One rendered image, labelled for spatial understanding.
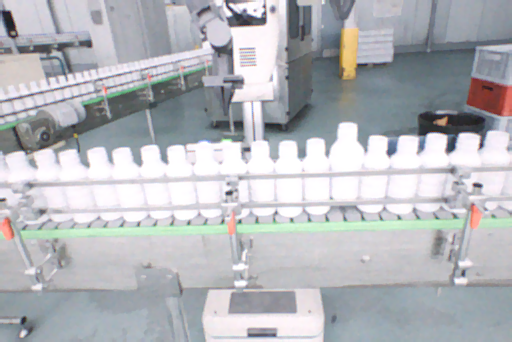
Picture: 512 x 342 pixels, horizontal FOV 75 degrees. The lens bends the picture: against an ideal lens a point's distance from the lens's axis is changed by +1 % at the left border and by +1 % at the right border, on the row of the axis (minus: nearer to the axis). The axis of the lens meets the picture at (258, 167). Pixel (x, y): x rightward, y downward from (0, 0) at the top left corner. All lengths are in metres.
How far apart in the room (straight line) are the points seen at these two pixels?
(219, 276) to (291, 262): 0.17
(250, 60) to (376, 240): 0.75
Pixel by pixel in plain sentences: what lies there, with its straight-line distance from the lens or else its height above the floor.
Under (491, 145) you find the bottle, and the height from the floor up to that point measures 1.15.
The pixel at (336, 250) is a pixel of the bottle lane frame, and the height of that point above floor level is 0.93.
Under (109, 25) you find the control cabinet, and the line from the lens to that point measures 6.56.
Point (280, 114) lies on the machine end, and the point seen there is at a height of 0.24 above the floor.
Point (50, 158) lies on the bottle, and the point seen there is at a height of 1.15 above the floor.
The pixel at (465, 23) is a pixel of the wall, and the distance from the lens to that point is 14.23.
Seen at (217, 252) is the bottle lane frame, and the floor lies 0.93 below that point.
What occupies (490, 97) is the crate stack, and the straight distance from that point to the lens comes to 3.03.
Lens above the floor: 1.40
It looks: 24 degrees down
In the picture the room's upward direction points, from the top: 4 degrees counter-clockwise
